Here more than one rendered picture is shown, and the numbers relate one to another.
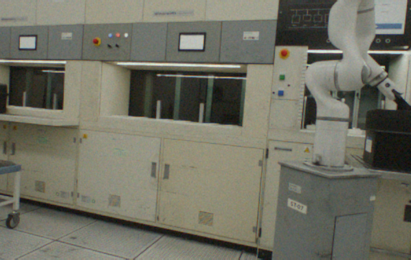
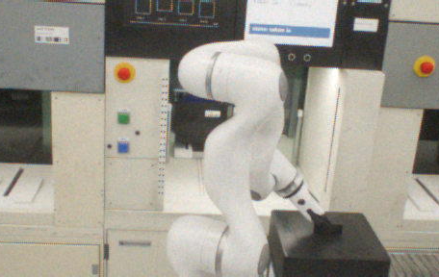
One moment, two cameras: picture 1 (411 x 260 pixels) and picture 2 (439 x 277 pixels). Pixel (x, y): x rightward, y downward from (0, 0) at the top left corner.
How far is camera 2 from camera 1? 0.87 m
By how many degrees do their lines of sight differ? 28
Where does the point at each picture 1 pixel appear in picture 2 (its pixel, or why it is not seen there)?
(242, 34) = (32, 30)
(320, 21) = (191, 13)
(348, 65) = (237, 256)
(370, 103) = not seen: hidden behind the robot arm
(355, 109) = not seen: hidden behind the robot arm
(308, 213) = not seen: outside the picture
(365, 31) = (268, 130)
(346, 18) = (234, 171)
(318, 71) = (189, 251)
